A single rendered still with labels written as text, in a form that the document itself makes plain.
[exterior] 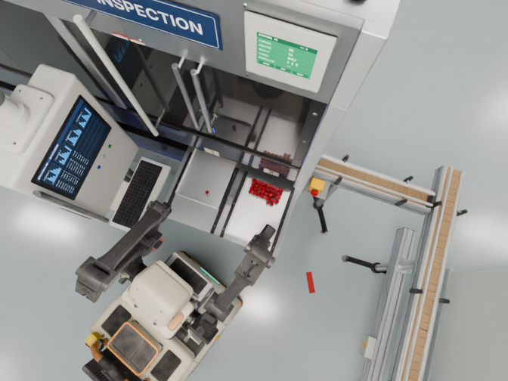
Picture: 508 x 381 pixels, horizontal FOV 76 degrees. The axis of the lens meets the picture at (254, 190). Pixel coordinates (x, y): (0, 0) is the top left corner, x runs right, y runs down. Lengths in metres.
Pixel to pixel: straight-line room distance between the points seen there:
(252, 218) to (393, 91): 2.07
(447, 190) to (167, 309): 1.54
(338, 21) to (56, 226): 2.77
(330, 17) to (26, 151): 1.14
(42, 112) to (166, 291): 0.81
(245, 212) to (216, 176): 0.27
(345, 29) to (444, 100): 2.82
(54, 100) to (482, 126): 3.27
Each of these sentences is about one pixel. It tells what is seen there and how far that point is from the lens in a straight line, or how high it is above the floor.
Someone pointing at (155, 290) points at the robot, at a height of 1.38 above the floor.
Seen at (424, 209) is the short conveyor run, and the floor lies 0.93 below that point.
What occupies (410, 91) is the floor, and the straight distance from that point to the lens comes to 3.45.
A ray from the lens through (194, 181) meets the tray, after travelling 1.89.
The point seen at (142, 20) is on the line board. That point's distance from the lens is 1.05.
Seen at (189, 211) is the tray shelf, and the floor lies 0.88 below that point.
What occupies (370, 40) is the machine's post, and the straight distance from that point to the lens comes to 0.80.
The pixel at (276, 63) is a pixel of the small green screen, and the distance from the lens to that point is 0.92.
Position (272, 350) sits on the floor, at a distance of 2.72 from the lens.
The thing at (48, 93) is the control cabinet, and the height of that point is 1.58.
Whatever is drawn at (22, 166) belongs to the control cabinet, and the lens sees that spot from 1.45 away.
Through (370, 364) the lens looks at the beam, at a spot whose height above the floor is 0.54.
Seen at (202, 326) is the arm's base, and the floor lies 1.23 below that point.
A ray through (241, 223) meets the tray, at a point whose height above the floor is 0.88.
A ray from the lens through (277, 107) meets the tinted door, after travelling 1.14.
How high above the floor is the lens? 2.67
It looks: 75 degrees down
